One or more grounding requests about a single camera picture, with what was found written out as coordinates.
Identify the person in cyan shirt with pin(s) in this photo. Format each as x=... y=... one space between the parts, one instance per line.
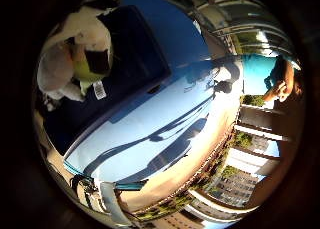
x=260 y=74

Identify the white fluffy plush toy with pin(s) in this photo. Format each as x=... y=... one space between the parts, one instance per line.
x=61 y=65

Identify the white balcony railing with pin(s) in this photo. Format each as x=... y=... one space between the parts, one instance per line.
x=240 y=25

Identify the dark blue plastic container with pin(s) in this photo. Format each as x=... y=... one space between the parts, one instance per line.
x=133 y=72

